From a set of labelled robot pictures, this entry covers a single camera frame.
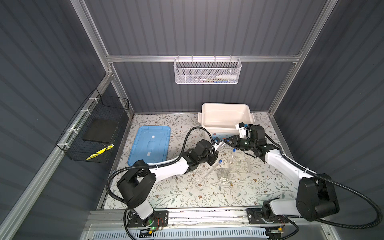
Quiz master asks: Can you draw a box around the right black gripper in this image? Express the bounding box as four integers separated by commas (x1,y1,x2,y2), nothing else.
223,135,255,152

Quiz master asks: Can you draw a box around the blue capped test tube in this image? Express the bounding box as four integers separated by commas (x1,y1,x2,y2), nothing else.
204,160,223,178
229,148,236,165
215,141,226,152

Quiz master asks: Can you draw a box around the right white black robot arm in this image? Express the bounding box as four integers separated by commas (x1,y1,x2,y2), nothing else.
224,123,383,230

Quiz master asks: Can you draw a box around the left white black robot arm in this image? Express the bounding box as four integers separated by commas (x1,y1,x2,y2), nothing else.
105,138,224,227

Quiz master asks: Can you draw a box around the clear test tube rack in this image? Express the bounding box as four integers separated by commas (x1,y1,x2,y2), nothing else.
227,157,252,174

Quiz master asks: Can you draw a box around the clear glass flask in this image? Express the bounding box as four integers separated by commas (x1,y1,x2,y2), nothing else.
217,169,231,183

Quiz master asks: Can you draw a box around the white plastic storage bin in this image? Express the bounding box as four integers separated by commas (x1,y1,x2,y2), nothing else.
198,103,255,140

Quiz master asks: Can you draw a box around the blue plastic lid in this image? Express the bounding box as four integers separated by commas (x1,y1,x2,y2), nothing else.
127,126,171,166

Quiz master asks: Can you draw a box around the white bottle in basket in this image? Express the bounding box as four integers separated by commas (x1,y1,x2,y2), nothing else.
215,75,238,81

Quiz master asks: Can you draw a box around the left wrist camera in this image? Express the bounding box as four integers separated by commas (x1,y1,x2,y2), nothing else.
213,137,222,147

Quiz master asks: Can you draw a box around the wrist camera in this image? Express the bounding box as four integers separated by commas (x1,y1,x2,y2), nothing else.
213,137,222,147
235,122,250,139

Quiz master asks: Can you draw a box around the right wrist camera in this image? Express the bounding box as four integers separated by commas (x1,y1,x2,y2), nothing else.
235,122,250,139

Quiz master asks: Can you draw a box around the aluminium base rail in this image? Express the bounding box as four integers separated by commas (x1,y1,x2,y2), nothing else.
86,206,331,232

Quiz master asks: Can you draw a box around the white wire mesh basket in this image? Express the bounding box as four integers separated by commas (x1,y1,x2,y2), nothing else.
173,58,242,85

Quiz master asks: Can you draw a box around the black wire basket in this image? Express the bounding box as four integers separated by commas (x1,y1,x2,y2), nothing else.
56,89,130,164

